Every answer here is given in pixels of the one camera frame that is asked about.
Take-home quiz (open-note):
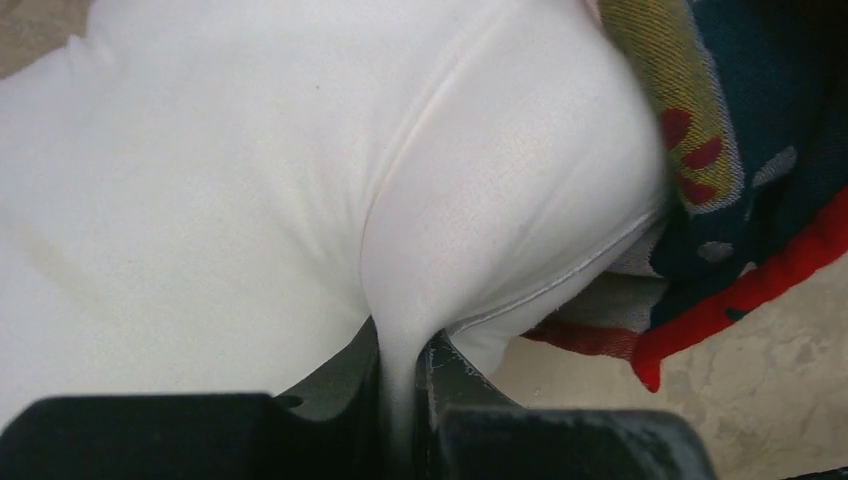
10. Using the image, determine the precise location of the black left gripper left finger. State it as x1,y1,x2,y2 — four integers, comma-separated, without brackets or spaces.
1,321,382,479

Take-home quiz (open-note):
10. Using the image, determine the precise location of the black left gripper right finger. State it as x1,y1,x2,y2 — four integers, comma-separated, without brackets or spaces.
413,332,716,480

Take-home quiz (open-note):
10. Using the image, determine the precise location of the white pillow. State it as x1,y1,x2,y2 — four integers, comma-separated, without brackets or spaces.
1,1,669,460

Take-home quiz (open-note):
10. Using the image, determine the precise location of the red printed pillowcase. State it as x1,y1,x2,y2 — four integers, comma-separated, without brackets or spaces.
528,1,847,391

